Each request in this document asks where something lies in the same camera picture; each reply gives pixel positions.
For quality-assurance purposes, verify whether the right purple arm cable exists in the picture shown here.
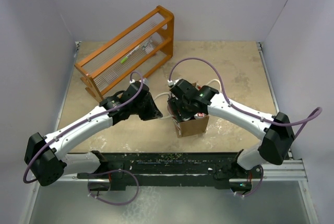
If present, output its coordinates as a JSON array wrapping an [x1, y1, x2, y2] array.
[[169, 56, 323, 199]]

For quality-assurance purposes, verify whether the orange wooden wire rack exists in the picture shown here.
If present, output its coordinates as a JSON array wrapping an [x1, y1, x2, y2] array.
[[75, 5, 174, 102]]

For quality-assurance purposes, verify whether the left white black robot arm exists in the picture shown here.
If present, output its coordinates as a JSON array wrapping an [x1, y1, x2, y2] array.
[[24, 81, 162, 186]]

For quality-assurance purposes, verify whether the green capped marker pen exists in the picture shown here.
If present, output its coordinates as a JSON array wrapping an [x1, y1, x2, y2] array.
[[120, 45, 142, 64]]

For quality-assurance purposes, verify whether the aluminium frame rail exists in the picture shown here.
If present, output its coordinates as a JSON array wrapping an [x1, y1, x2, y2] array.
[[30, 41, 308, 183]]

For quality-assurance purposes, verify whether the watermelon print canvas bag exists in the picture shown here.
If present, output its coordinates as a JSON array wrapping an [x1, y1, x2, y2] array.
[[166, 85, 219, 138]]

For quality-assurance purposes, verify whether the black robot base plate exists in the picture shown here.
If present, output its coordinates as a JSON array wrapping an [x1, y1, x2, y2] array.
[[77, 151, 263, 192]]

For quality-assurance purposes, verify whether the silver blue red can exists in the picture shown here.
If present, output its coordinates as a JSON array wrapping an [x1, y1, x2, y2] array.
[[194, 113, 207, 120]]

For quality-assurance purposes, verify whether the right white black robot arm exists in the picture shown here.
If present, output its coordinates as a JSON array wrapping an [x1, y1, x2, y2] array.
[[168, 79, 295, 178]]

